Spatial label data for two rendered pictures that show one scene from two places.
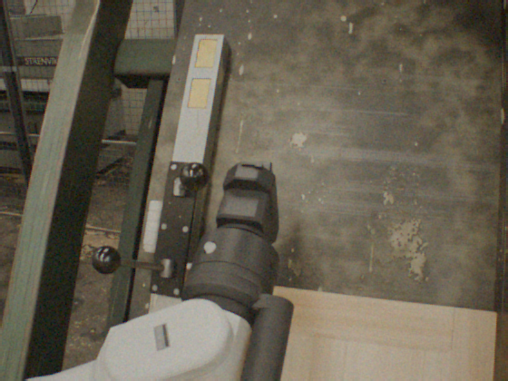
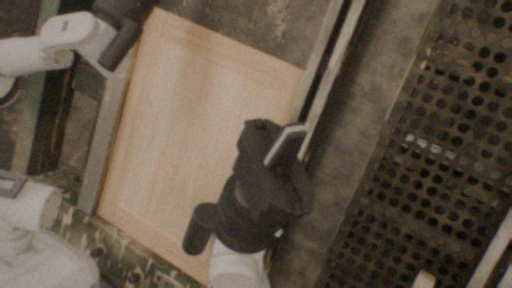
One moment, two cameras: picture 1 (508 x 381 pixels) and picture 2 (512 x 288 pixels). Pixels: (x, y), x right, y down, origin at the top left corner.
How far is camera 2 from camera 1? 61 cm
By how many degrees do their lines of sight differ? 30
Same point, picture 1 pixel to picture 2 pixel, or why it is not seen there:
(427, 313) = (272, 63)
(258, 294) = (123, 17)
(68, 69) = not seen: outside the picture
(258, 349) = (111, 43)
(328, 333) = (215, 61)
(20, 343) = not seen: hidden behind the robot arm
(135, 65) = not seen: outside the picture
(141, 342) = (56, 27)
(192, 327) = (77, 24)
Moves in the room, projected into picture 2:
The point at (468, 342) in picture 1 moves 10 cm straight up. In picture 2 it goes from (290, 88) to (293, 48)
